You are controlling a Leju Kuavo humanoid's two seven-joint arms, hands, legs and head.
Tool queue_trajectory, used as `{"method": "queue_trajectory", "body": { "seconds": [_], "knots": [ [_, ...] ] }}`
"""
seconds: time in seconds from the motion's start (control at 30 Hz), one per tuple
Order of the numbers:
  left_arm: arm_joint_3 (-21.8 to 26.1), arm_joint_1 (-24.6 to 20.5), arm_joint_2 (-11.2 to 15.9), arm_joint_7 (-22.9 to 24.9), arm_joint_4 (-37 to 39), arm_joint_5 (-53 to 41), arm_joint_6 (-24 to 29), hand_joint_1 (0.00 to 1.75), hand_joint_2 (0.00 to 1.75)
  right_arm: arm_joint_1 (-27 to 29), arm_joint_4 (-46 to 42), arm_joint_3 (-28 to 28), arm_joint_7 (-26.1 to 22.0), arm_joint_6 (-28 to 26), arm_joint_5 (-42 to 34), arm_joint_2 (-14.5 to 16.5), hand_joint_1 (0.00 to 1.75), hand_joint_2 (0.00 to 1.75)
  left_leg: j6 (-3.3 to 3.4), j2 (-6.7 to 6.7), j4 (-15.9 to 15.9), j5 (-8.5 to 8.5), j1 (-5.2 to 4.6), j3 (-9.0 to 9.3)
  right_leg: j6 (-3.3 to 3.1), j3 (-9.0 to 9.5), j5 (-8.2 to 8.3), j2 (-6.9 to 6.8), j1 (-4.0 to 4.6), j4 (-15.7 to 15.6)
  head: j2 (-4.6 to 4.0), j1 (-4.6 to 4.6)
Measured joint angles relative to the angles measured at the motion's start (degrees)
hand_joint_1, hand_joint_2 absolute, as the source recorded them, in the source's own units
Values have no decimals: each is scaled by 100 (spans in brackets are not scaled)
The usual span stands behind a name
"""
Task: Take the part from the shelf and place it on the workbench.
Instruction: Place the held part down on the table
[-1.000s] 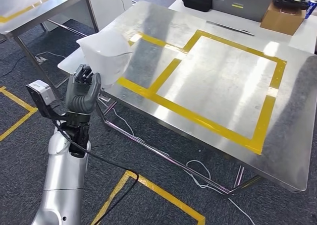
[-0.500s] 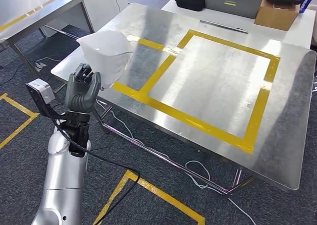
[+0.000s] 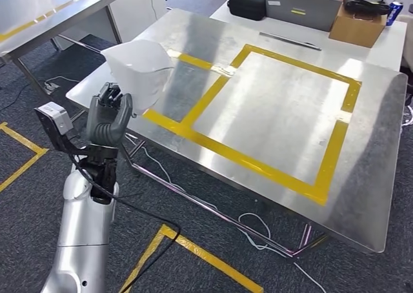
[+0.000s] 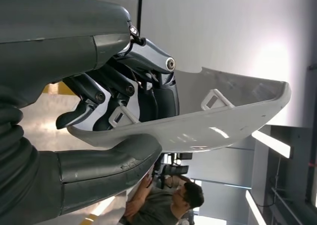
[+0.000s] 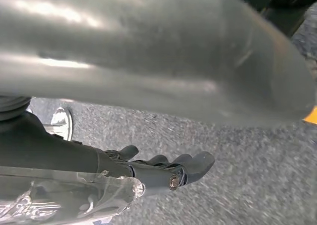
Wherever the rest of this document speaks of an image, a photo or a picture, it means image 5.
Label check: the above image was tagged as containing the black robot body part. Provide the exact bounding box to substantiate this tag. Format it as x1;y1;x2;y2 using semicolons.
223;0;317;39

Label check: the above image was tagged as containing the clear plastic wrist cover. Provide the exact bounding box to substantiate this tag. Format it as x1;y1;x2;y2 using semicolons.
0;166;146;225

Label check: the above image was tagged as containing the yellow floor tape outline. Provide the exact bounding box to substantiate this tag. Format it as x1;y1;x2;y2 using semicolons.
303;106;317;126

